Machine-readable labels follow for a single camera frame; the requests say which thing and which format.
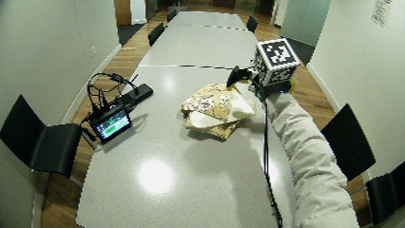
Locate small black monitor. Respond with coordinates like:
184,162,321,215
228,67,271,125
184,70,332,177
88,107,135,145

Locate black camera bar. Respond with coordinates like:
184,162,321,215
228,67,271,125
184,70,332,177
111,83,156,112

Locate beige patterned cloth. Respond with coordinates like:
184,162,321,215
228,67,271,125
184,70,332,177
180,80,260,142

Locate black looped cables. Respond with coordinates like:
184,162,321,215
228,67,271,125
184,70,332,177
80,72,140,142

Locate white marker cube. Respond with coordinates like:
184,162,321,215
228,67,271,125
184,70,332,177
252,38,303,87

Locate black glove cable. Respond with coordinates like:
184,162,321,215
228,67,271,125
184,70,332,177
260,92,285,228

